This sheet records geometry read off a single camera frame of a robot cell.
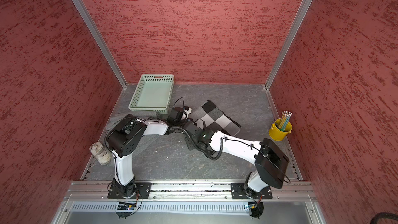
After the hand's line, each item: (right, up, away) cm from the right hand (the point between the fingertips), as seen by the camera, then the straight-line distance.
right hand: (193, 142), depth 82 cm
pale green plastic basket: (-33, +28, +35) cm, 56 cm away
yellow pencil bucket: (+48, +3, +6) cm, 49 cm away
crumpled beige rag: (-51, -6, +1) cm, 52 cm away
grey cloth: (-26, +13, +12) cm, 31 cm away
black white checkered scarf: (+13, +10, +18) cm, 25 cm away
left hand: (+1, +6, +14) cm, 15 cm away
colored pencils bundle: (+51, +13, +1) cm, 53 cm away
